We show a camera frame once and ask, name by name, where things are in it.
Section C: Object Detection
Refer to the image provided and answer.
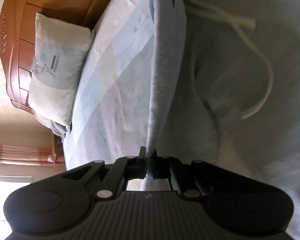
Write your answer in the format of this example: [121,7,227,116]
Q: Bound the patchwork pillow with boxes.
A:
[28,13,95,138]

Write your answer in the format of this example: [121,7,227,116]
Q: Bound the wooden headboard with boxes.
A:
[0,0,111,114]

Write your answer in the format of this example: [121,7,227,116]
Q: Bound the pastel patchwork bed sheet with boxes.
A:
[63,0,154,170]

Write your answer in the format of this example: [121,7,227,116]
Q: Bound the grey sweatpants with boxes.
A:
[147,0,300,239]

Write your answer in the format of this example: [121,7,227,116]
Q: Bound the pink striped left curtain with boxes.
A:
[0,144,65,167]

